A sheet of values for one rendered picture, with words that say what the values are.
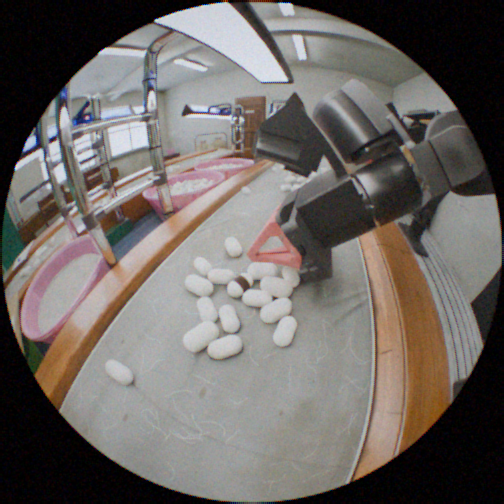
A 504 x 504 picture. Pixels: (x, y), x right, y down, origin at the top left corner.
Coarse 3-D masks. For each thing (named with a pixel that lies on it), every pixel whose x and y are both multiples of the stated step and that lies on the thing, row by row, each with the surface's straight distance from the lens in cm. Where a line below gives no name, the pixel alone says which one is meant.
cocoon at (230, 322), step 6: (222, 306) 18; (228, 306) 17; (222, 312) 17; (228, 312) 17; (234, 312) 17; (222, 318) 17; (228, 318) 17; (234, 318) 17; (222, 324) 17; (228, 324) 16; (234, 324) 16; (228, 330) 17; (234, 330) 17
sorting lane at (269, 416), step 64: (256, 192) 47; (192, 256) 26; (128, 320) 23; (192, 320) 19; (256, 320) 18; (320, 320) 20; (128, 384) 21; (192, 384) 17; (256, 384) 16; (320, 384) 18; (128, 448) 22; (192, 448) 18; (256, 448) 17; (320, 448) 18
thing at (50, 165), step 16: (96, 96) 57; (80, 112) 66; (96, 112) 55; (48, 144) 50; (96, 144) 53; (48, 160) 49; (48, 176) 49; (96, 192) 52; (112, 192) 53; (64, 208) 49; (128, 224) 57; (112, 240) 55
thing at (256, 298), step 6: (246, 294) 18; (252, 294) 18; (258, 294) 18; (264, 294) 18; (270, 294) 18; (246, 300) 18; (252, 300) 18; (258, 300) 18; (264, 300) 18; (270, 300) 18; (258, 306) 18
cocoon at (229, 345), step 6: (228, 336) 16; (234, 336) 16; (216, 342) 16; (222, 342) 16; (228, 342) 15; (234, 342) 15; (240, 342) 16; (210, 348) 16; (216, 348) 15; (222, 348) 15; (228, 348) 15; (234, 348) 16; (240, 348) 16; (210, 354) 16; (216, 354) 16; (222, 354) 16; (228, 354) 16
